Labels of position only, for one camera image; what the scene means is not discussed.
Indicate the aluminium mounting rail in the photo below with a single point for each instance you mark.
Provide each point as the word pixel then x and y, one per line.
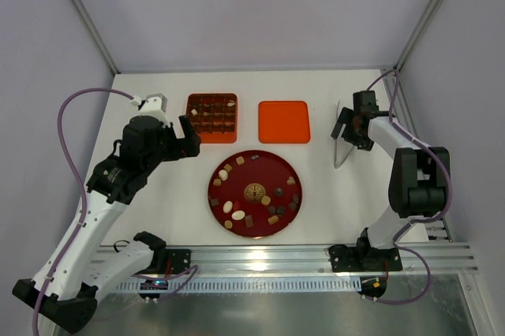
pixel 441 258

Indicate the brown rectangular chocolate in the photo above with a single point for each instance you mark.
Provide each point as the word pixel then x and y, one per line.
pixel 249 221

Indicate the cream round chocolate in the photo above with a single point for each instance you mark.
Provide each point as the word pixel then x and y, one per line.
pixel 223 175

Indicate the orange box lid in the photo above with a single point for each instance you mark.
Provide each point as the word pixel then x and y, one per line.
pixel 283 122

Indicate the tan square chocolate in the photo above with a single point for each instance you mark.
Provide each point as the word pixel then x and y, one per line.
pixel 240 160

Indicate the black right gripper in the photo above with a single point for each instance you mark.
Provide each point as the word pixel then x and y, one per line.
pixel 356 131

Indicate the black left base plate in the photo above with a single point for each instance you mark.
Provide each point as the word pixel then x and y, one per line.
pixel 176 260

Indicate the orange compartment chocolate box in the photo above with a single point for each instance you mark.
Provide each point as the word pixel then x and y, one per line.
pixel 221 126

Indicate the grey perforated cable tray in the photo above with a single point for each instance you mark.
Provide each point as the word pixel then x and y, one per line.
pixel 251 284

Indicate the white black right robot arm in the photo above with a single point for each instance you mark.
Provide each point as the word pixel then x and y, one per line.
pixel 419 188

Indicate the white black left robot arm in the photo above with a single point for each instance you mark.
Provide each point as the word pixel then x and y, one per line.
pixel 67 290

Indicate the round red plate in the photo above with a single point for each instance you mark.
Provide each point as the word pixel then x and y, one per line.
pixel 247 184

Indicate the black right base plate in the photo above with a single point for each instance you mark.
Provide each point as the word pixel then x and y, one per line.
pixel 345 258

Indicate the white oval chocolate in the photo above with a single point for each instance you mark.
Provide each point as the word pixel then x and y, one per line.
pixel 238 215

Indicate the tan scalloped round chocolate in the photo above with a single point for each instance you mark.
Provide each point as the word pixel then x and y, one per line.
pixel 265 200

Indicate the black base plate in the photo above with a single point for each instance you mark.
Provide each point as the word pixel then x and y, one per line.
pixel 345 258
pixel 176 260

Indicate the dark flower chocolate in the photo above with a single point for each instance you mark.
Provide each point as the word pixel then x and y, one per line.
pixel 278 193

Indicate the metal tongs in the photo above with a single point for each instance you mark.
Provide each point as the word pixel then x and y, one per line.
pixel 342 151

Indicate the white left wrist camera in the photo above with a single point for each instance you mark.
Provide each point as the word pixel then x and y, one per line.
pixel 153 106

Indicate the dark striped square chocolate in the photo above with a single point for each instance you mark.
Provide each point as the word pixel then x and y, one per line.
pixel 280 210

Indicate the tan bar chocolate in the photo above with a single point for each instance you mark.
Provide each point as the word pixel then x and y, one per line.
pixel 273 219

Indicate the tan heart chocolate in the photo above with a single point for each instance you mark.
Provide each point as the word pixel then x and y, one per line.
pixel 291 181

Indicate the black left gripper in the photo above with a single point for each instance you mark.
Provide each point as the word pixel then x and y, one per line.
pixel 178 145

